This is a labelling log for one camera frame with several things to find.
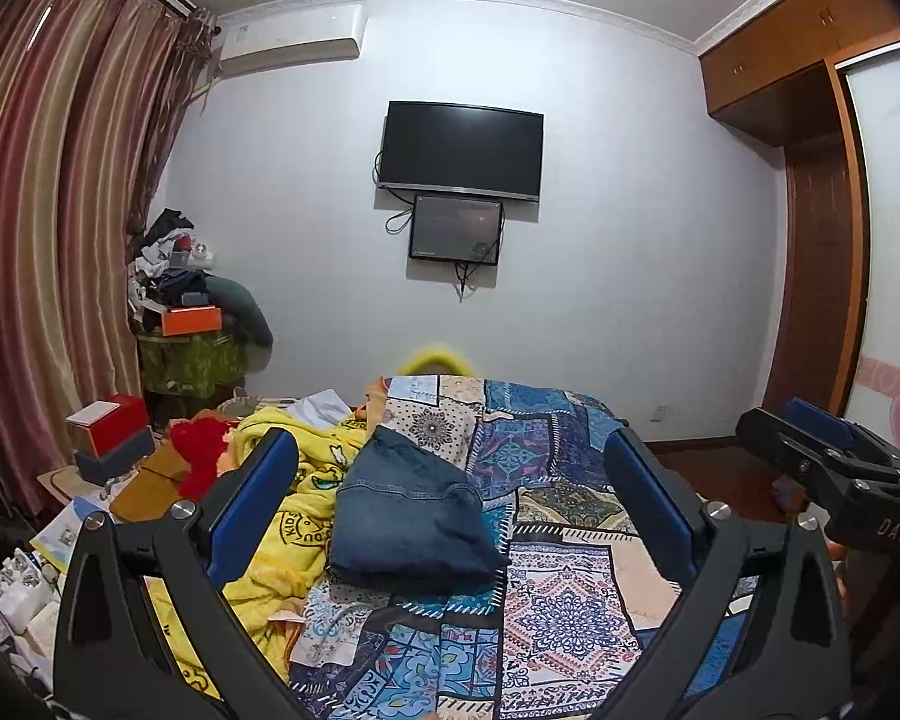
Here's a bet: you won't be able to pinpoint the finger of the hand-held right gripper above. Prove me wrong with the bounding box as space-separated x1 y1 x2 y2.
735 407 900 500
784 399 900 466

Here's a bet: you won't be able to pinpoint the grey box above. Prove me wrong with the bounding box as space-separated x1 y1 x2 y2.
73 427 156 482

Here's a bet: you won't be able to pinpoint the white booklet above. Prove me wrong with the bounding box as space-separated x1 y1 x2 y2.
30 495 113 571

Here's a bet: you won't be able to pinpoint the green patterned cloth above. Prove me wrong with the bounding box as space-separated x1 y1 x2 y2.
136 326 248 397

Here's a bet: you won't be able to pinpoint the orange box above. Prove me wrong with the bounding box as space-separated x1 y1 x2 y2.
161 305 222 336

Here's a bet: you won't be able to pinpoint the pink sticker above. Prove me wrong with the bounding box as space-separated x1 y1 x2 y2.
859 356 900 452

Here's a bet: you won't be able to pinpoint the brown cardboard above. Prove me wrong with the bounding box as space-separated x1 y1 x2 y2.
109 442 196 522

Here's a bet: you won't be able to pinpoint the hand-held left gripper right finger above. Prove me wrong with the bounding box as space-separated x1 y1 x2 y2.
596 427 852 720

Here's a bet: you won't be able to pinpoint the yellow round cushion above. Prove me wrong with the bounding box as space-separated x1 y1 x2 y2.
394 345 473 380

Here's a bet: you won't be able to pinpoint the white cloth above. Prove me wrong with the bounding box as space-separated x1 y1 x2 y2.
285 388 353 430

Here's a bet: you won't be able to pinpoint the dark green cushion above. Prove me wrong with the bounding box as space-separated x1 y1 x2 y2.
206 276 273 352

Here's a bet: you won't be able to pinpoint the white air conditioner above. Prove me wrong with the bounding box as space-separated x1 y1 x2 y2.
219 4 366 77

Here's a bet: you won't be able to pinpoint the large black television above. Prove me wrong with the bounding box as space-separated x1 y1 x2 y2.
377 100 545 203

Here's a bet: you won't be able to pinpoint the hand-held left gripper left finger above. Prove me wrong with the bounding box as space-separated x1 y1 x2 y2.
52 427 308 720

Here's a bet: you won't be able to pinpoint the blue denim jeans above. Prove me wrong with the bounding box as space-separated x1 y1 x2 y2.
328 426 509 593

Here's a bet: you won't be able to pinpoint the pile of clothes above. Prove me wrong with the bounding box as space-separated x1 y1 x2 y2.
126 208 218 312

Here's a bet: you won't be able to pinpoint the red plush toy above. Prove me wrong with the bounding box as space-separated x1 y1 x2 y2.
169 416 241 500

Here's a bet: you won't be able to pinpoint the striped brown curtain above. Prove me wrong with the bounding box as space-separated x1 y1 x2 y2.
0 0 218 533

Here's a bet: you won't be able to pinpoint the wooden wardrobe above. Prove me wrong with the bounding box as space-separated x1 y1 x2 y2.
699 0 900 466

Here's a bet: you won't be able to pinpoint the yellow printed blanket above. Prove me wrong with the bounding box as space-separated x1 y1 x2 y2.
146 405 376 698

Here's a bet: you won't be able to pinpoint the patchwork printed bedspread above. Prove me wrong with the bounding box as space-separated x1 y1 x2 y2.
289 375 766 720

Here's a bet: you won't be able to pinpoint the red and white box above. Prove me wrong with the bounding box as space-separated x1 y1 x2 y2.
66 394 149 458

